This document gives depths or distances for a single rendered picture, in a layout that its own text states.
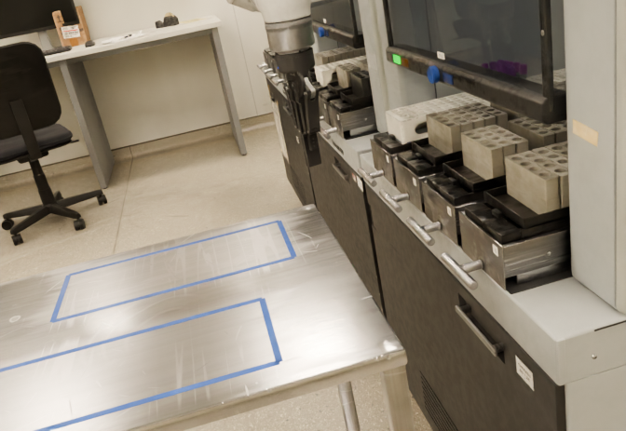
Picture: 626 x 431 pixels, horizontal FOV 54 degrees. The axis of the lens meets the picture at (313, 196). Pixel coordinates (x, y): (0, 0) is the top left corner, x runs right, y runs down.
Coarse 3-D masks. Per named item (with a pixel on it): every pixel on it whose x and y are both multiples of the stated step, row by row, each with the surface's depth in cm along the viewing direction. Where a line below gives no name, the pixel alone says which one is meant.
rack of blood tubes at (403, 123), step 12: (456, 96) 134; (468, 96) 133; (408, 108) 132; (420, 108) 131; (432, 108) 129; (444, 108) 128; (396, 120) 127; (408, 120) 125; (420, 120) 126; (396, 132) 129; (408, 132) 126; (420, 132) 134
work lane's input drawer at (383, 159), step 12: (384, 132) 136; (372, 144) 136; (384, 144) 129; (396, 144) 127; (408, 144) 126; (384, 156) 129; (396, 156) 125; (360, 168) 136; (384, 168) 131; (372, 180) 128
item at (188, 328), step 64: (128, 256) 99; (192, 256) 94; (256, 256) 90; (320, 256) 87; (0, 320) 87; (64, 320) 83; (128, 320) 80; (192, 320) 77; (256, 320) 74; (320, 320) 72; (384, 320) 70; (0, 384) 72; (64, 384) 69; (128, 384) 67; (192, 384) 65; (256, 384) 63; (320, 384) 63; (384, 384) 66
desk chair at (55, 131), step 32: (0, 64) 310; (32, 64) 318; (0, 96) 315; (32, 96) 324; (0, 128) 321; (32, 128) 325; (64, 128) 351; (0, 160) 325; (32, 160) 331; (96, 192) 375
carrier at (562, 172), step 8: (528, 152) 92; (536, 160) 89; (544, 160) 89; (552, 168) 85; (560, 168) 85; (560, 176) 82; (560, 184) 83; (568, 184) 83; (560, 192) 83; (568, 192) 83; (560, 200) 84; (568, 200) 84; (560, 208) 84
